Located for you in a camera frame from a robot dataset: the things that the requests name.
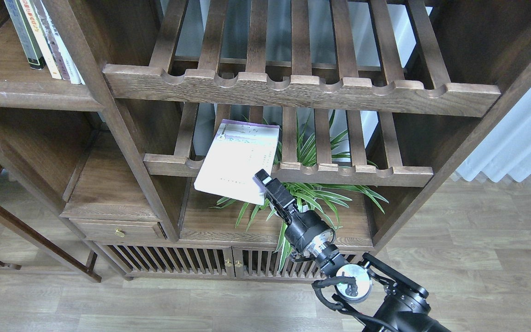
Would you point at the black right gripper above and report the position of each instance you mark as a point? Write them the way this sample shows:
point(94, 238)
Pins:
point(274, 189)

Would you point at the green and black thick book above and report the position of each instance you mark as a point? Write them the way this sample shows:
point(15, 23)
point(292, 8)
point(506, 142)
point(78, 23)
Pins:
point(25, 34)

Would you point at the colourful 300 paperback book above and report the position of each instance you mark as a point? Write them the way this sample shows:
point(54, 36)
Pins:
point(40, 37)

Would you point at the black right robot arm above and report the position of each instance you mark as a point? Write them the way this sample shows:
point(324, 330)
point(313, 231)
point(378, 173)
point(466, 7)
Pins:
point(404, 308)

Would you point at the lavender white paperback book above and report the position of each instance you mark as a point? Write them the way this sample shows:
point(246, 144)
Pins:
point(238, 151)

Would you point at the wooden furniture at left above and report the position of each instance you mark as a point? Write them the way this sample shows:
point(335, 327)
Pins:
point(35, 246)

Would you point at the spider plant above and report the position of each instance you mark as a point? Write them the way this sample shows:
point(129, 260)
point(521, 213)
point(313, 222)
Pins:
point(308, 195)

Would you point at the white plant pot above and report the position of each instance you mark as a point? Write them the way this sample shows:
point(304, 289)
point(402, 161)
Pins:
point(287, 209)

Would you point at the dark wooden bookshelf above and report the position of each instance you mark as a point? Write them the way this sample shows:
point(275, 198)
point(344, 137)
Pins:
point(417, 84)

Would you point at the white upright book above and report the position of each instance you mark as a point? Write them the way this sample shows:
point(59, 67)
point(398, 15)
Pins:
point(66, 65)
point(79, 74)

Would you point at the white curtain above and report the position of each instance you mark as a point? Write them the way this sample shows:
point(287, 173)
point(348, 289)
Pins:
point(506, 150)

